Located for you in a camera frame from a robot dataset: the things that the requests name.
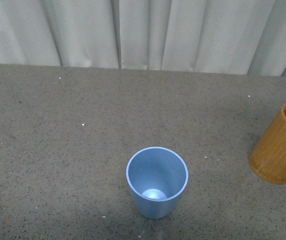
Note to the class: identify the blue plastic cup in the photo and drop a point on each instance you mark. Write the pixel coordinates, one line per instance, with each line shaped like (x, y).
(156, 176)

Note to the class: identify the bamboo chopstick holder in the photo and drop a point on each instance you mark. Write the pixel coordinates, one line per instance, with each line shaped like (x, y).
(268, 158)

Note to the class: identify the white curtain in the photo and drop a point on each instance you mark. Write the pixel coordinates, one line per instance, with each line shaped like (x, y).
(237, 37)

